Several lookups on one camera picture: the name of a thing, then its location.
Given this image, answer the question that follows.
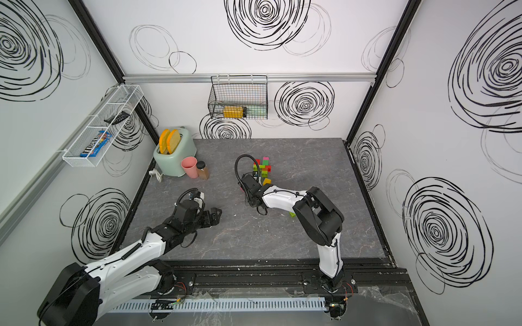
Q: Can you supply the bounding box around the lime long lego brick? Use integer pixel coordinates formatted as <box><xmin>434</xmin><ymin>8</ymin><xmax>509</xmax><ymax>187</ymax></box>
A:
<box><xmin>253</xmin><ymin>164</ymin><xmax>266</xmax><ymax>171</ymax></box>

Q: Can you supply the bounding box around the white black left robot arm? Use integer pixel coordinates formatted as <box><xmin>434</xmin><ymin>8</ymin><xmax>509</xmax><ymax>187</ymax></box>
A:
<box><xmin>37</xmin><ymin>200</ymin><xmax>222</xmax><ymax>325</ymax></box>

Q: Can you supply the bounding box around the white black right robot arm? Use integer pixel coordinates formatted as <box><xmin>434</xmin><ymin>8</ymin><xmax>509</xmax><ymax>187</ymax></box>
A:
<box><xmin>239</xmin><ymin>174</ymin><xmax>345</xmax><ymax>290</ymax></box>

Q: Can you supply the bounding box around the brown spice jar black lid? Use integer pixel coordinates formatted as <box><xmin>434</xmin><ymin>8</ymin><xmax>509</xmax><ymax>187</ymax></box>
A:
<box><xmin>196</xmin><ymin>160</ymin><xmax>210</xmax><ymax>180</ymax></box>

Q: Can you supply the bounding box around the pink plastic cup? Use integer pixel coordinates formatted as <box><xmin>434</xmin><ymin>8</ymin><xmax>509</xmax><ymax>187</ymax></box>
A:
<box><xmin>181</xmin><ymin>156</ymin><xmax>198</xmax><ymax>179</ymax></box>

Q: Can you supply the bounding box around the mint green toaster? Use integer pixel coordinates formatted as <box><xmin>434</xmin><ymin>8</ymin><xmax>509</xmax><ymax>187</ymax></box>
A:
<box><xmin>153</xmin><ymin>128</ymin><xmax>197</xmax><ymax>177</ymax></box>

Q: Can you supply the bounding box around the left toy bread slice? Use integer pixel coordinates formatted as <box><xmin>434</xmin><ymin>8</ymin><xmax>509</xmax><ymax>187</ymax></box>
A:
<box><xmin>159</xmin><ymin>129</ymin><xmax>171</xmax><ymax>154</ymax></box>

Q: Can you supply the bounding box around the toy bread slice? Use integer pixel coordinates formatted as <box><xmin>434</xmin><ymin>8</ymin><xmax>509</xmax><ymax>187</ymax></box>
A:
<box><xmin>167</xmin><ymin>129</ymin><xmax>181</xmax><ymax>154</ymax></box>
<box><xmin>159</xmin><ymin>129</ymin><xmax>171</xmax><ymax>154</ymax></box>

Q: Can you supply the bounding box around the light green box in basket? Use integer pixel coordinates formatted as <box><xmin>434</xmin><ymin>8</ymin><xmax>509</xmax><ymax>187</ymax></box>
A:
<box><xmin>243</xmin><ymin>105</ymin><xmax>268</xmax><ymax>120</ymax></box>

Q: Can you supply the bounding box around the right toy bread slice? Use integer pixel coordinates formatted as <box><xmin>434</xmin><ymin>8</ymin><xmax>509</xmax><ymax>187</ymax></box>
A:
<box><xmin>167</xmin><ymin>129</ymin><xmax>181</xmax><ymax>154</ymax></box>

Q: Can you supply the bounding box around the yellow box in basket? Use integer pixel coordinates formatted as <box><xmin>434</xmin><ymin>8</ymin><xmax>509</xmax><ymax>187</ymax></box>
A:
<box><xmin>222</xmin><ymin>105</ymin><xmax>246</xmax><ymax>119</ymax></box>

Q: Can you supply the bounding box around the blue snack packet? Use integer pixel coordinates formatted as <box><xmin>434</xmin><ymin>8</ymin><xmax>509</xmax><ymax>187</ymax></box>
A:
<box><xmin>80</xmin><ymin>130</ymin><xmax>112</xmax><ymax>158</ymax></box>

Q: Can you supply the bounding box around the black remote on shelf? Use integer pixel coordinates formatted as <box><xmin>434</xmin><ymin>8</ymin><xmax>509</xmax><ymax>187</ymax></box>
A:
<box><xmin>104</xmin><ymin>111</ymin><xmax>130</xmax><ymax>126</ymax></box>

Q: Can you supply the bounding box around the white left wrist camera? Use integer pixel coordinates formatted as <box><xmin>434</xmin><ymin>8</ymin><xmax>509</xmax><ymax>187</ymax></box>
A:
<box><xmin>190</xmin><ymin>192</ymin><xmax>205</xmax><ymax>210</ymax></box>

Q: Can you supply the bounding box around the black wire wall basket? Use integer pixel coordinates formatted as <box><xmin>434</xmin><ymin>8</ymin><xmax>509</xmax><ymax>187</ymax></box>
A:
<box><xmin>207</xmin><ymin>74</ymin><xmax>269</xmax><ymax>120</ymax></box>

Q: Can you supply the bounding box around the white wire wall shelf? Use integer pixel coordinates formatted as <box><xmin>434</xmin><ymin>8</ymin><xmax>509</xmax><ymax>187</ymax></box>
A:
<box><xmin>62</xmin><ymin>84</ymin><xmax>144</xmax><ymax>168</ymax></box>

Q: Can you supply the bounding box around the white slotted cable duct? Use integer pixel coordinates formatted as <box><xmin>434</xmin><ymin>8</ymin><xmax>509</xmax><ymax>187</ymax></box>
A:
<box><xmin>110</xmin><ymin>297</ymin><xmax>328</xmax><ymax>314</ymax></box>

